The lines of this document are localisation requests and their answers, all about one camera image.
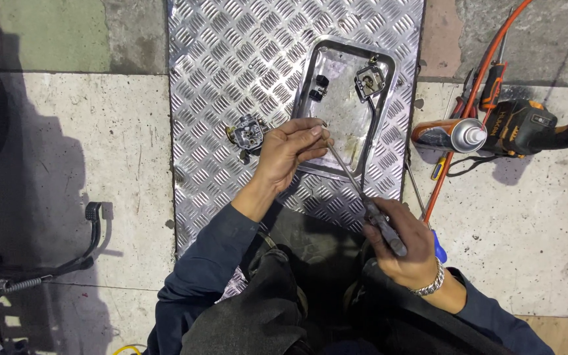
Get person's left hand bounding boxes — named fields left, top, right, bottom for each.
left=250, top=118, right=335, bottom=198

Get person's right hand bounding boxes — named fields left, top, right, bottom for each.
left=362, top=196, right=445, bottom=293

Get long grey-handled screwdriver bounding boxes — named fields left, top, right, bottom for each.
left=324, top=139, right=408, bottom=258

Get shiny metal tray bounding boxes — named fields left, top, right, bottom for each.
left=291, top=35, right=399, bottom=182

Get grey metal carburetor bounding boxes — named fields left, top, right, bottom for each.
left=225, top=114, right=270, bottom=164

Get carburetor float bowl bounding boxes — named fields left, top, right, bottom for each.
left=354, top=63, right=389, bottom=104

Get silver checker plate sheet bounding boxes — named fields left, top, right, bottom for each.
left=167, top=0, right=426, bottom=302

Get orange spray can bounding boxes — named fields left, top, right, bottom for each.
left=410, top=117, right=488, bottom=154

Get person's dark trousers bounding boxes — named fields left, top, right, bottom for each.
left=179, top=200, right=514, bottom=355

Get orange black screwdriver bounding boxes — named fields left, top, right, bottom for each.
left=479, top=6, right=514, bottom=113

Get black foot lever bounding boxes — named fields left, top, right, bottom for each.
left=0, top=201, right=103, bottom=279

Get metal coil spring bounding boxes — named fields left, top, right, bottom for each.
left=0, top=272, right=54, bottom=297

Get yellow-handled screwdriver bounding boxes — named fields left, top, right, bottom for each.
left=430, top=155, right=449, bottom=182

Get orange air hose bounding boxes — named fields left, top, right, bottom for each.
left=421, top=0, right=534, bottom=224

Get red-handled pliers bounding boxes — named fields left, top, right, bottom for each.
left=453, top=68, right=478, bottom=120

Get black strap loop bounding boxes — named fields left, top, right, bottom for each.
left=446, top=155, right=505, bottom=178

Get blue-handled screwdriver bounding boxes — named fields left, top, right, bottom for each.
left=404, top=160, right=449, bottom=265

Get silver chain bracelet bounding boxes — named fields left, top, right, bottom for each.
left=408, top=257, right=446, bottom=297

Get black orange cordless driver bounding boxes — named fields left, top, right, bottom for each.
left=481, top=99, right=568, bottom=171

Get yellow cable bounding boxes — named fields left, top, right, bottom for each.
left=112, top=343, right=148, bottom=355

